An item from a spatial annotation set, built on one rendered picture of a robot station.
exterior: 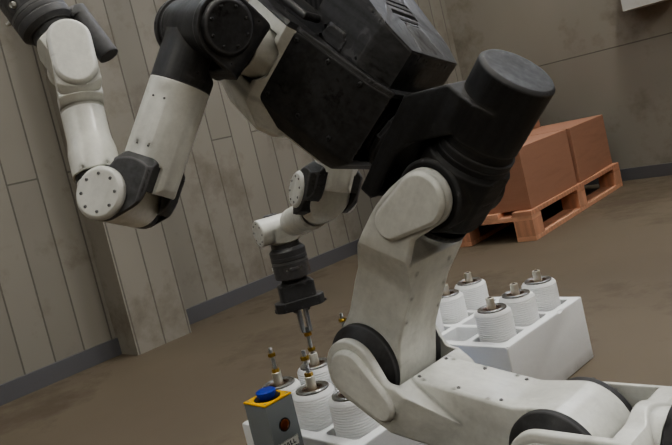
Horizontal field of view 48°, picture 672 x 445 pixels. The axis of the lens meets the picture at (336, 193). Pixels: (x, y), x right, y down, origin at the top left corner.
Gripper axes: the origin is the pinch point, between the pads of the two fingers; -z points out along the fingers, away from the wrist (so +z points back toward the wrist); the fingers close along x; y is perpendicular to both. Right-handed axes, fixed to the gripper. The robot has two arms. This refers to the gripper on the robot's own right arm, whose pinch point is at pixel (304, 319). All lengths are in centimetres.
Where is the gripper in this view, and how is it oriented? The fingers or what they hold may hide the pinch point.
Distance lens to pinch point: 183.5
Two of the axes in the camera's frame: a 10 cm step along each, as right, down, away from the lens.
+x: 9.5, -2.4, 2.1
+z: -2.3, -9.7, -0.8
